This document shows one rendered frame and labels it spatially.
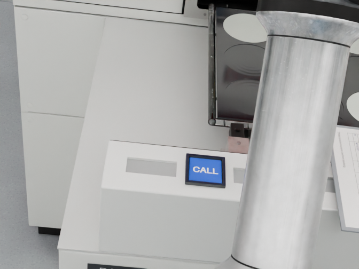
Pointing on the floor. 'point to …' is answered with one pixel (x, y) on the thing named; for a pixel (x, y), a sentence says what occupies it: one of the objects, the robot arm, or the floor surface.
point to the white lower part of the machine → (54, 102)
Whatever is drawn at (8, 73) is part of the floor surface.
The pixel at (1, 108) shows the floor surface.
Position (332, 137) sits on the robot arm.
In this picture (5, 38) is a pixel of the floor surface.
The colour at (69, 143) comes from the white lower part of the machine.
